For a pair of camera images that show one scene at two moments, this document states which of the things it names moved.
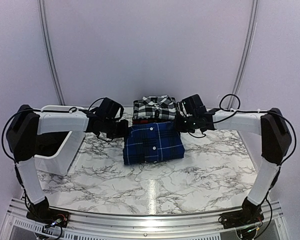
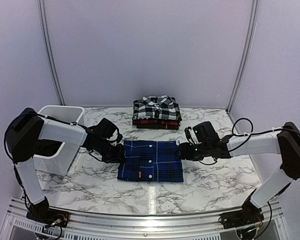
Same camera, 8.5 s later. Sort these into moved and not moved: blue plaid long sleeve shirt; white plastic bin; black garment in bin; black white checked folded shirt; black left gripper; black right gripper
Moved: black left gripper; black right gripper; blue plaid long sleeve shirt
Not moved: black garment in bin; white plastic bin; black white checked folded shirt
